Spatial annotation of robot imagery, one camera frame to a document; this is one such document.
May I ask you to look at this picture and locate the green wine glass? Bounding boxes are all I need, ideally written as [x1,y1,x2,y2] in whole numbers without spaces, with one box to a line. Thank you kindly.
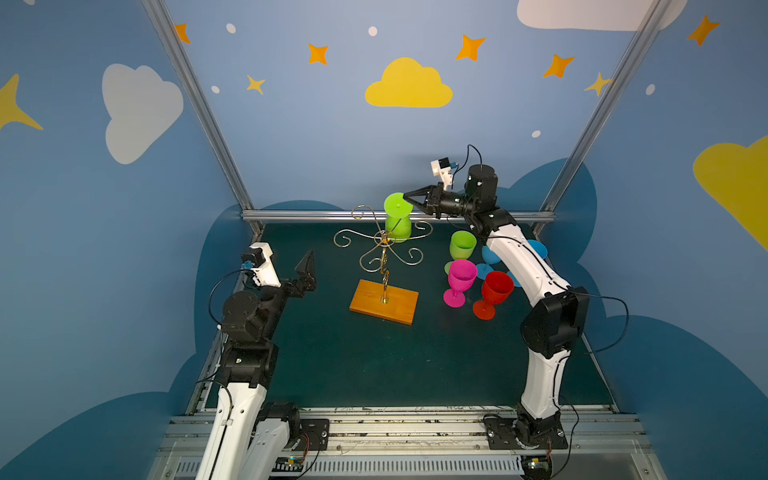
[444,230,477,274]
[384,192,413,243]

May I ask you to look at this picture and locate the right small circuit board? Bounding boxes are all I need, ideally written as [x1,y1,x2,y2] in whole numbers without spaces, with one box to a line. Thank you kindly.
[521,456,553,480]

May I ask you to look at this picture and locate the left aluminium frame post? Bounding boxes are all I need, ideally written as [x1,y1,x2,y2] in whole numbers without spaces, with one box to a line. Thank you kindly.
[142,0,264,240]

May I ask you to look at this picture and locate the aluminium frame post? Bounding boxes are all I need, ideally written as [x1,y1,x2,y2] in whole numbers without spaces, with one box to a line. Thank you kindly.
[142,0,264,240]
[532,0,672,236]

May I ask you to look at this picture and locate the wooden base wire glass rack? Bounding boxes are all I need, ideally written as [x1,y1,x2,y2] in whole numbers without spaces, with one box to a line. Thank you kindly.
[333,205,433,325]

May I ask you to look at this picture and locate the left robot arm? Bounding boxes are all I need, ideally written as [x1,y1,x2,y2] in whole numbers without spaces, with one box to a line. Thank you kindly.
[196,242,317,479]

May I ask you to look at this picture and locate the red wine glass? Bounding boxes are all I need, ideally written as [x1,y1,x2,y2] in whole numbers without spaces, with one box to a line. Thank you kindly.
[473,271,515,321]

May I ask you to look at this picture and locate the left small circuit board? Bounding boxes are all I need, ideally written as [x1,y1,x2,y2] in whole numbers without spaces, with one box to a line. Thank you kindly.
[273,455,307,476]

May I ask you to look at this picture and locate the small circuit board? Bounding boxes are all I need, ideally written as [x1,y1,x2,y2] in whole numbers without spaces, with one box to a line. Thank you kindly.
[521,456,553,480]
[273,455,307,476]

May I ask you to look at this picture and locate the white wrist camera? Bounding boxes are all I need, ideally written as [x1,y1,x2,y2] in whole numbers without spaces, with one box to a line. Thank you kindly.
[241,242,281,288]
[430,157,458,190]

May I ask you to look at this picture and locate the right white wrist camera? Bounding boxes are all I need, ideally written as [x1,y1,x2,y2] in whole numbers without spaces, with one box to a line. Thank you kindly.
[430,157,458,190]

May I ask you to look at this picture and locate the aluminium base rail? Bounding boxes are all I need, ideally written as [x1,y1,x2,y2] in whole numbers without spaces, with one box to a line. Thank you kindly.
[150,405,665,479]

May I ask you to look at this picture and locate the right aluminium frame post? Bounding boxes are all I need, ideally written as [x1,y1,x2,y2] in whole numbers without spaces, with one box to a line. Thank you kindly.
[532,0,672,236]

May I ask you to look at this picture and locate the blue wine glass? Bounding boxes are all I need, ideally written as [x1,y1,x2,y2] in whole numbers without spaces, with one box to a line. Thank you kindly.
[507,240,548,288]
[476,246,501,280]

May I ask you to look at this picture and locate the pink wine glass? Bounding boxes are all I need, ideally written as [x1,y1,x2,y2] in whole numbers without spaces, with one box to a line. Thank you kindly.
[443,259,478,308]

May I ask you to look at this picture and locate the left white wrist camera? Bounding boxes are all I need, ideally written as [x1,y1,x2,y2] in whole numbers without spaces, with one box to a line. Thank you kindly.
[241,242,281,288]

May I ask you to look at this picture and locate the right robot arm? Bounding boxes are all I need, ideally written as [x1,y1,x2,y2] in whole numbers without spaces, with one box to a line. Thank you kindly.
[404,158,596,449]

